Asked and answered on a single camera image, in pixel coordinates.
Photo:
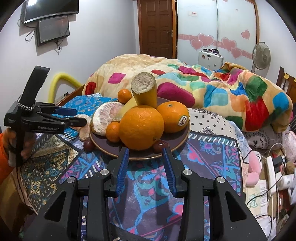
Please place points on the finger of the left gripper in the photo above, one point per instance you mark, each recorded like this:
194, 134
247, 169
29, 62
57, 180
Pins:
66, 111

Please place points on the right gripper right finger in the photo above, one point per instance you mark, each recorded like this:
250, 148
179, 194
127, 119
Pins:
230, 219

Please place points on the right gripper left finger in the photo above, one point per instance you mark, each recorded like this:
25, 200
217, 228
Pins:
61, 217

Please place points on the peeled pomelo flesh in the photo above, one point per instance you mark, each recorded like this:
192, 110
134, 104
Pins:
103, 117

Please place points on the tiny mandarin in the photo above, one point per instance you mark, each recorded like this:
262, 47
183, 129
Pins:
112, 132

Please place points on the small mandarin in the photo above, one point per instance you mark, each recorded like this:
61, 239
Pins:
124, 95

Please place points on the large orange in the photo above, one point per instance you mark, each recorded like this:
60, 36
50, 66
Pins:
141, 127

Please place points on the yellow foam tube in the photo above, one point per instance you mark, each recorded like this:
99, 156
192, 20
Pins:
61, 79

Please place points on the dark red date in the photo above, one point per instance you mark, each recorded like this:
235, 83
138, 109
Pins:
89, 146
159, 146

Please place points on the pink plush toy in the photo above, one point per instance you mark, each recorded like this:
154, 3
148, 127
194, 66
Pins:
254, 169

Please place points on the white power strip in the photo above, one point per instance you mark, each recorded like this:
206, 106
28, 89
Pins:
271, 178

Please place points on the patterned patchwork bed cover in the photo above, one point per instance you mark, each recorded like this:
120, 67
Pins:
146, 209

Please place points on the purple ceramic plate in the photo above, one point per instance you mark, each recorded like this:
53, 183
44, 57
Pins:
175, 140

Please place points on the colourful checked blanket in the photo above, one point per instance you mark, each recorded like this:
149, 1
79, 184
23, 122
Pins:
247, 99

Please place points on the brown wooden door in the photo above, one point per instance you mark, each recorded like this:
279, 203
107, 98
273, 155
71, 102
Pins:
157, 25

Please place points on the wooden headboard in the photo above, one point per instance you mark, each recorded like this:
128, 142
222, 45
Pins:
287, 83

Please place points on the white appliance box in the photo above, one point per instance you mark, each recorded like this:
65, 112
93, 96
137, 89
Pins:
210, 59

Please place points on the standing electric fan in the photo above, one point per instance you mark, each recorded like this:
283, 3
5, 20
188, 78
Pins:
261, 56

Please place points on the small black wall monitor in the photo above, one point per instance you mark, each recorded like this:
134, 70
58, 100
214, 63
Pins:
52, 29

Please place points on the wall mounted television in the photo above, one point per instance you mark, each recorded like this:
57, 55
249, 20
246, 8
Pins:
33, 10

